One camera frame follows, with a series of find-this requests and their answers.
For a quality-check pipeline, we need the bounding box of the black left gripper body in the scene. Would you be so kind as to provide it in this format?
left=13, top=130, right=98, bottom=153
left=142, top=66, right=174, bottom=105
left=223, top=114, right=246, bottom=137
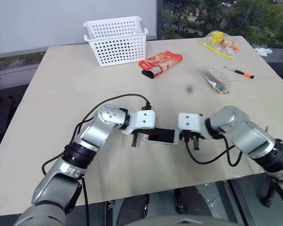
left=131, top=128, right=156, bottom=137

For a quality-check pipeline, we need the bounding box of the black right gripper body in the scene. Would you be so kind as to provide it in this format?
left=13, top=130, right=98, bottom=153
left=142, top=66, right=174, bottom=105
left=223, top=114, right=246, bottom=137
left=179, top=129, right=204, bottom=141

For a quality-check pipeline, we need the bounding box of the white smartphone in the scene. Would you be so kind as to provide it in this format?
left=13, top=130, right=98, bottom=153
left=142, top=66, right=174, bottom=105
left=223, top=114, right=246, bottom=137
left=142, top=128, right=180, bottom=146

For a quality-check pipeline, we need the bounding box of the dark rounded shape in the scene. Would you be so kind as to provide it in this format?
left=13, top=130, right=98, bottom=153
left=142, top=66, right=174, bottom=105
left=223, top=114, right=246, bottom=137
left=115, top=194, right=150, bottom=226
left=174, top=185, right=213, bottom=216

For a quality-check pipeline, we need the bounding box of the clear bag of coloured sticks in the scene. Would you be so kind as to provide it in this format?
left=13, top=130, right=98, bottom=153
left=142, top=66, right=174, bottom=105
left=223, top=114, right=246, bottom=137
left=199, top=67, right=231, bottom=96

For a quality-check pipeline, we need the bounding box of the red snack bag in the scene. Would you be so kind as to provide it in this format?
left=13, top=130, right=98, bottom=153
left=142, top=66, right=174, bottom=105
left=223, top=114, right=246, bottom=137
left=138, top=50, right=183, bottom=80

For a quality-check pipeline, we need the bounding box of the orange and black screwdriver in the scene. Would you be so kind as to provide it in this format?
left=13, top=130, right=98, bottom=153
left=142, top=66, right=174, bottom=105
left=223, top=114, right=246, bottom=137
left=224, top=66, right=255, bottom=80

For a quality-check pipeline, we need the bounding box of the white perforated plastic basket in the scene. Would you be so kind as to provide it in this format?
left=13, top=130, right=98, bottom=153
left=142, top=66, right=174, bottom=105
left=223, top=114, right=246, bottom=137
left=83, top=16, right=149, bottom=68

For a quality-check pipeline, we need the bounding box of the clear bag of yellow toys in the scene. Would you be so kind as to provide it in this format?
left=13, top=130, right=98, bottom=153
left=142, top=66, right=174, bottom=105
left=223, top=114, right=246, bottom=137
left=200, top=30, right=242, bottom=61

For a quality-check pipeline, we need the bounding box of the small white object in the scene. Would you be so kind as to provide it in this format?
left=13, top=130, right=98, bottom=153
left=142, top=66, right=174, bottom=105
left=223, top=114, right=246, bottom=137
left=254, top=47, right=274, bottom=57

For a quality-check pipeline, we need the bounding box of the white roller blind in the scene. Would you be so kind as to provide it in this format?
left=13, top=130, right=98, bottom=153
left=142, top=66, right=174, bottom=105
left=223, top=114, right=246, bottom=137
left=0, top=0, right=158, bottom=60

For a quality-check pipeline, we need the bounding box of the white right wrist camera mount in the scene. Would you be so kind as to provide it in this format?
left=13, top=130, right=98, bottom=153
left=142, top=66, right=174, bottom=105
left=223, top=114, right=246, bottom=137
left=177, top=113, right=214, bottom=140

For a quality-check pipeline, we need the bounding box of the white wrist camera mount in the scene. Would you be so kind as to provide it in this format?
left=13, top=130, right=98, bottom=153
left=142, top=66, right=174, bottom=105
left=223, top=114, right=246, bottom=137
left=119, top=110, right=156, bottom=136
left=177, top=113, right=214, bottom=140

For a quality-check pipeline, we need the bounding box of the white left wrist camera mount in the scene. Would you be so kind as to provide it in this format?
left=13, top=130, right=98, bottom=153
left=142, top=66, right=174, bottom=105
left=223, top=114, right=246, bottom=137
left=119, top=110, right=156, bottom=136

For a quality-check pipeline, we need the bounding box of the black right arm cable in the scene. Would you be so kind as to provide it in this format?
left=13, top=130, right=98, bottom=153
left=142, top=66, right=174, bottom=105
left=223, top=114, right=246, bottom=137
left=184, top=135, right=242, bottom=167

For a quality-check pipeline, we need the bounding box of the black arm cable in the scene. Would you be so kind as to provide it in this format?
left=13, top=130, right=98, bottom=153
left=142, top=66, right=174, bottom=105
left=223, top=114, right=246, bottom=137
left=42, top=93, right=152, bottom=226
left=184, top=135, right=242, bottom=167

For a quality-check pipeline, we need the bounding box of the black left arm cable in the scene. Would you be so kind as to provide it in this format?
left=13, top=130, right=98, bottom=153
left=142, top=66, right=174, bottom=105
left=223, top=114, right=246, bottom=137
left=42, top=93, right=152, bottom=226

